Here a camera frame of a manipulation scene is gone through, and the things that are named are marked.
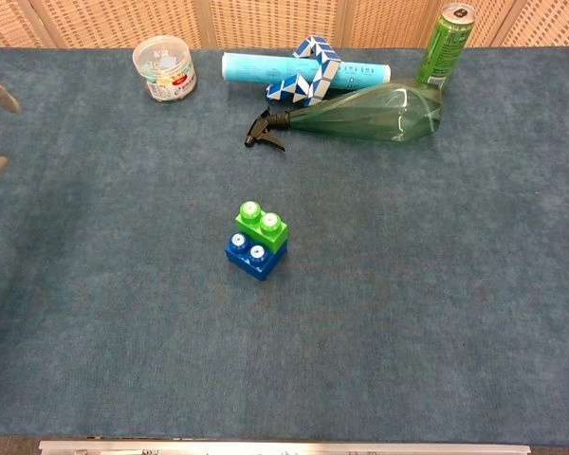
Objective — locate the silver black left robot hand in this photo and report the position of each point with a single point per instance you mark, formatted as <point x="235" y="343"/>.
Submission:
<point x="2" y="97"/>

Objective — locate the green toy brick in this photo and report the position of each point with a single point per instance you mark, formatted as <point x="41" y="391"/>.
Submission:
<point x="261" y="232"/>

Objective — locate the blue toy brick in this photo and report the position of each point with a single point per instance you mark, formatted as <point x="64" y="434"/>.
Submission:
<point x="249" y="265"/>

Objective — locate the woven rattan folding screen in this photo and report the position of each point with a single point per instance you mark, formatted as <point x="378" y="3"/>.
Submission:
<point x="123" y="19"/>

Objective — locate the clear plastic jar of clips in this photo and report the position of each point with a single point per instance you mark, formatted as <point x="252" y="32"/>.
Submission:
<point x="165" y="71"/>

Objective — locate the light blue paper roll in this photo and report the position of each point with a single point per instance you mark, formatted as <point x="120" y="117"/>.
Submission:
<point x="251" y="70"/>

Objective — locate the blue white snake puzzle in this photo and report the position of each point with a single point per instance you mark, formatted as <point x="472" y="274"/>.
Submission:
<point x="315" y="76"/>

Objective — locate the blue felt table cloth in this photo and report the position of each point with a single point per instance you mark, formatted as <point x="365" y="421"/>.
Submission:
<point x="284" y="332"/>

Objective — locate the green spray bottle black trigger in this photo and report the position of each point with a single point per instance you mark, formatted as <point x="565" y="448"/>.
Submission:
<point x="384" y="114"/>

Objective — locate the green drink can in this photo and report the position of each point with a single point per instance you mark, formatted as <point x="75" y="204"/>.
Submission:
<point x="446" y="47"/>

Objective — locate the aluminium profile rail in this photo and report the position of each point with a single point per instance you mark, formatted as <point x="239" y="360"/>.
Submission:
<point x="284" y="448"/>

